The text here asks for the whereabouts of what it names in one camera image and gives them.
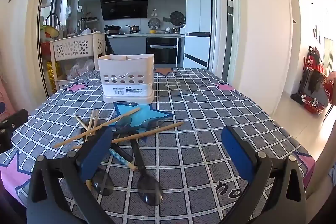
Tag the dark translucent plastic spoon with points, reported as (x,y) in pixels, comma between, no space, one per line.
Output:
(149,192)
(103,186)
(123,122)
(153,124)

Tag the white refrigerator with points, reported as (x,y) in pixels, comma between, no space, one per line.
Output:
(198,16)

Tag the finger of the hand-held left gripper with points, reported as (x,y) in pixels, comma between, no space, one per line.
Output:
(15,119)

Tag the grey round steamer rack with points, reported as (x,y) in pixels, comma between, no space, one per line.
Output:
(154,22)

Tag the metal cooking pot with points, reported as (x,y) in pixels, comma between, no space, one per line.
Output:
(134,28)

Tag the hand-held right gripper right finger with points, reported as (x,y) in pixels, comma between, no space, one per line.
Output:
(236,153)

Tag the grey checked star tablecloth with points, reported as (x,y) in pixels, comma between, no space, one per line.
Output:
(197,134)

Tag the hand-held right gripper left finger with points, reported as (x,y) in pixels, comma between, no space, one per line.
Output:
(97,153)

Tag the clear plastic bags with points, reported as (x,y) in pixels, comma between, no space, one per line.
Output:
(78,67)

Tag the white plastic utensil holder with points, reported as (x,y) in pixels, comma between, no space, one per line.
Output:
(126,66)

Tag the black range hood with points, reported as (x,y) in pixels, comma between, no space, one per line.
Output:
(124,6)

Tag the gold foil packs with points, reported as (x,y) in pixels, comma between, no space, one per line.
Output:
(51,73)

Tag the black built-in oven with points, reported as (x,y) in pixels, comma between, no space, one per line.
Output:
(162,49)

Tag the black hanging cloth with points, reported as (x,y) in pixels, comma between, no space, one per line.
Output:
(110,45)

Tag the pile of red bags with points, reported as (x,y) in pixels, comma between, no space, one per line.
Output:
(316,79)

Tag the white plastic bag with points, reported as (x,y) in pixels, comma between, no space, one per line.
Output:
(88,31)

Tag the metal kitchen faucet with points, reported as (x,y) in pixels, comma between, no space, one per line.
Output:
(53,15)

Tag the black wok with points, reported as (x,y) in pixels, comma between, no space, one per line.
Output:
(113,28)

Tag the cream plastic storage cart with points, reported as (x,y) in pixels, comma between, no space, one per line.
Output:
(76,49)

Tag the dark wall hooks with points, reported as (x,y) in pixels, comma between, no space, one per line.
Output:
(316,33)

